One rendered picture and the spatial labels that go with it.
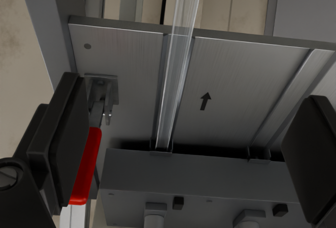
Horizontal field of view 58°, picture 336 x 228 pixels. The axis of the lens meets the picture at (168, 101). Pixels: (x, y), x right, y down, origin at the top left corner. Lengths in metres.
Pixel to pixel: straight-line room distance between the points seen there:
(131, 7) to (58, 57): 0.38
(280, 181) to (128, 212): 0.18
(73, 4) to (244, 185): 0.24
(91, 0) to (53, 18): 0.26
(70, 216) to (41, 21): 0.37
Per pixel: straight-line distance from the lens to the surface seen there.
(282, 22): 2.87
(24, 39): 3.28
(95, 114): 0.26
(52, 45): 0.23
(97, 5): 0.47
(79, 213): 0.52
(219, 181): 0.34
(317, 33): 2.94
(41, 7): 0.21
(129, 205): 0.36
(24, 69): 3.27
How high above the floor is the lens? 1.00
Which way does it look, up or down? 6 degrees up
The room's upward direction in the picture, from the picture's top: 175 degrees counter-clockwise
